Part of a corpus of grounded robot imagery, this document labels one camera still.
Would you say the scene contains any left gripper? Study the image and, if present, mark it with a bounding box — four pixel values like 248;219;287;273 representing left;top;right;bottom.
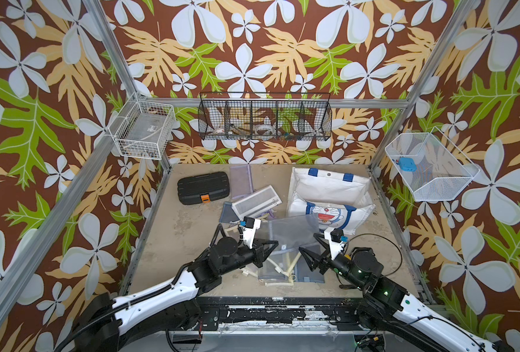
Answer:
218;238;278;276

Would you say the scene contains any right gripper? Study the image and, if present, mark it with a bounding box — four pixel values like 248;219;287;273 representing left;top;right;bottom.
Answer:
299;235;365;292

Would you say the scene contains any white Doraemon canvas bag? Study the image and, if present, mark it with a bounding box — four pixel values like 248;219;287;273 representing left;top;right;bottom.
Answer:
286;167;375;236

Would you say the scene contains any cream trimmed mesh pouch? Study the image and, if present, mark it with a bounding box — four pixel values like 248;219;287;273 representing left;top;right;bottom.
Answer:
240;249;302;287

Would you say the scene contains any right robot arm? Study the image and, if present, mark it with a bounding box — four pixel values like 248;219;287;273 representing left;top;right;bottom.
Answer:
299;230;513;351

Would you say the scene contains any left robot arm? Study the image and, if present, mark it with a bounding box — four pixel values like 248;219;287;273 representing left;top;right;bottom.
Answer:
55;224;278;351

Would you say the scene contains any dark blue mesh pouch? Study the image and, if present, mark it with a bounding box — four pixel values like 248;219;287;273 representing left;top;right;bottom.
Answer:
291;249;325;284

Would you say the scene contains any white mesh pouch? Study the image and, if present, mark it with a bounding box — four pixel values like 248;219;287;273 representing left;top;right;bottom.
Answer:
232;186;282;220

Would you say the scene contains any purple mesh pouch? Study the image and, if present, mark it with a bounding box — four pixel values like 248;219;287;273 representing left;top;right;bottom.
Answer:
229;164;254;199

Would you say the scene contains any black plastic tool case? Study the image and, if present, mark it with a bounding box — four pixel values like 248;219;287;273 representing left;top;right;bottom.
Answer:
177;172;230;205

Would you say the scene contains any blue object in basket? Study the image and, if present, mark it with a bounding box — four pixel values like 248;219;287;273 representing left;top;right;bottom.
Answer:
397;157;417;172

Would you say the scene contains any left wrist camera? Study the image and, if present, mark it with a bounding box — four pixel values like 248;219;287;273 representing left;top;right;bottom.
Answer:
238;216;261;249

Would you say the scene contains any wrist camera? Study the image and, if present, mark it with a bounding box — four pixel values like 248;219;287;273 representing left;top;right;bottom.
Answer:
324;227;348;260
238;216;261;249

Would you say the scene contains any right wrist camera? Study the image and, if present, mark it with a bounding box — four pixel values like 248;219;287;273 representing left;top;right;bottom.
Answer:
324;227;348;260

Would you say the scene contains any black wire basket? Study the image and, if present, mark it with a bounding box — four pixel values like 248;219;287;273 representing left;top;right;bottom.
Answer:
197;92;333;141

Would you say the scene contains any white wire basket right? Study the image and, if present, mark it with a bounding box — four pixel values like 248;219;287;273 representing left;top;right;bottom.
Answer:
385;128;480;202

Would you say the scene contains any white wire basket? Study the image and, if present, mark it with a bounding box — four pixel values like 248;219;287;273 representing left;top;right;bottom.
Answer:
110;96;177;161
385;128;480;202

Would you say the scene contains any white wire basket left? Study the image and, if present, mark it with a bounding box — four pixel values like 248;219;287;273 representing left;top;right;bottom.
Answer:
110;96;177;161

